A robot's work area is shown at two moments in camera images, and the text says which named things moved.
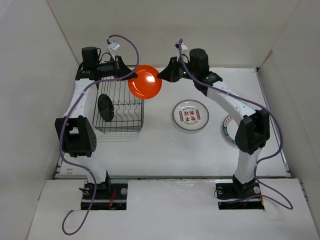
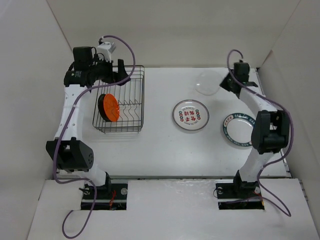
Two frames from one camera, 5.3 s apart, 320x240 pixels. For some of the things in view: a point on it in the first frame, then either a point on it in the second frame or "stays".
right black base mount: x=227 y=191 stays
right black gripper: x=169 y=73 -> x=223 y=83
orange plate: x=147 y=85 -> x=111 y=107
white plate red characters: x=190 y=114 stays
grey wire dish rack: x=117 y=110 stays
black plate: x=106 y=107 stays
